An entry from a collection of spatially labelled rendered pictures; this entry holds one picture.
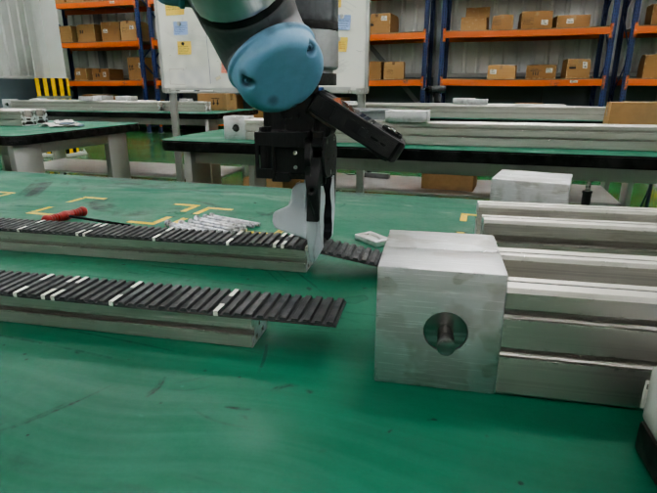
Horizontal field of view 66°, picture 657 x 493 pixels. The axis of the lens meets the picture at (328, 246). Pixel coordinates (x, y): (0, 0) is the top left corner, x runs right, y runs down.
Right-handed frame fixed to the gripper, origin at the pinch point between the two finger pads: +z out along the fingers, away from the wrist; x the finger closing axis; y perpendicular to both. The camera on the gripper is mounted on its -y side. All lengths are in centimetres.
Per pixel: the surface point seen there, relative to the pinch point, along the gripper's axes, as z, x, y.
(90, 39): -118, -1020, 756
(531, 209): -5.0, -2.3, -24.0
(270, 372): 3.1, 24.3, -0.9
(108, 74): -44, -1020, 723
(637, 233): -4.8, 4.9, -32.8
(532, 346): -1.1, 24.0, -20.3
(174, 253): 2.1, 1.3, 19.6
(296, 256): 1.1, 2.0, 3.0
